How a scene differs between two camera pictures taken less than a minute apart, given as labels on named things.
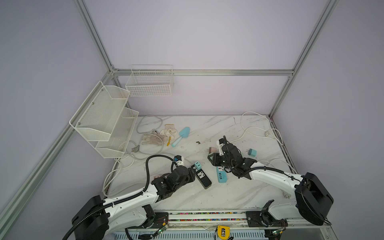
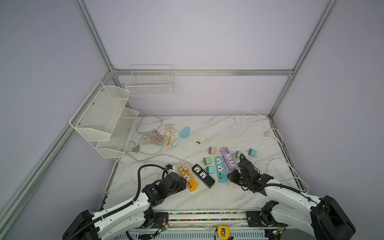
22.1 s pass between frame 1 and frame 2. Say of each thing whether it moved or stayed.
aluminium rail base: stayed
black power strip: moved
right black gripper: moved
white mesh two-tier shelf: stayed
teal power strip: stayed
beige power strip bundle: stayed
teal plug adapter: stayed
